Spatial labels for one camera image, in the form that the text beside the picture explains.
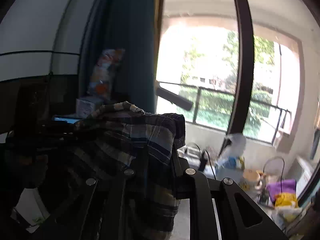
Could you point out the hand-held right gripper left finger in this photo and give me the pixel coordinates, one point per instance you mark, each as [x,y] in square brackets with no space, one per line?
[115,205]

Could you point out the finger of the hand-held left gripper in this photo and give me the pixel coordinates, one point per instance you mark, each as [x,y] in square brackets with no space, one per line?
[60,131]

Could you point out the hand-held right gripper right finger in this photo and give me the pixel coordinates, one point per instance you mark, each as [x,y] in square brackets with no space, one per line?
[178,180]

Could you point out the blue plaid pants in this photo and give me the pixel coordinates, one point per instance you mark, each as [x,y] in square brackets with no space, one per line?
[140,135]

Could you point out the tablet with lit screen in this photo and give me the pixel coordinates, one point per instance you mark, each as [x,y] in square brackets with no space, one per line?
[65,119]

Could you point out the black charger plug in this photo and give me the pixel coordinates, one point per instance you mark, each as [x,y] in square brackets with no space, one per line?
[203,160]

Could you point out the white printed box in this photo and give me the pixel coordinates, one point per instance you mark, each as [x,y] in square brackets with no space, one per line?
[87,107]

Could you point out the white plastic basket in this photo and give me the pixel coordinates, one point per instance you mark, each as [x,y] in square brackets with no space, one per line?
[230,177]

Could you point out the blue item in basket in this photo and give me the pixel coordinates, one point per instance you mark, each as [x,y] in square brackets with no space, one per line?
[228,162]

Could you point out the white plastic bag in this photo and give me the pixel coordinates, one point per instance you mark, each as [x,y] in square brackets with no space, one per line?
[235,142]

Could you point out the white bear print mug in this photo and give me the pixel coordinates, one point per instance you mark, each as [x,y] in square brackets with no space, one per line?
[251,182]

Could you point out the colourful snack bag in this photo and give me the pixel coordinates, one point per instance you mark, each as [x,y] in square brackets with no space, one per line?
[106,75]

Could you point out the balcony railing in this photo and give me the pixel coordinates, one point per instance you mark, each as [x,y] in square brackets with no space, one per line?
[198,100]

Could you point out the purple cloth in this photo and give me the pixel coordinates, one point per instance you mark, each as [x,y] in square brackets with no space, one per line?
[282,186]

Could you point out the yellow snack packet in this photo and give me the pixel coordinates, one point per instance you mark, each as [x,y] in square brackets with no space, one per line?
[287,200]

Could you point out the cardboard box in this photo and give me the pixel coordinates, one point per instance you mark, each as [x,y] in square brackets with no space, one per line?
[283,140]

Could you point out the blue curtain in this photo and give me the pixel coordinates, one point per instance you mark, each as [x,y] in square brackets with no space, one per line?
[130,42]

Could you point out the white printed plastic wrapper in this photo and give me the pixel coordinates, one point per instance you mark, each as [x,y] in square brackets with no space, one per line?
[287,213]

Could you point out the outdoor air conditioner unit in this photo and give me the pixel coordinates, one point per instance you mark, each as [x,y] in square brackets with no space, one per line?
[303,175]

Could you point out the grey blue hanging garment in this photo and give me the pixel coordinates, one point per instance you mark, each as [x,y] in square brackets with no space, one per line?
[315,145]

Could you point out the black window frame post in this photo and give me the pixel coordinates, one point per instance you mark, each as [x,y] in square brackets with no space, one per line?
[243,55]

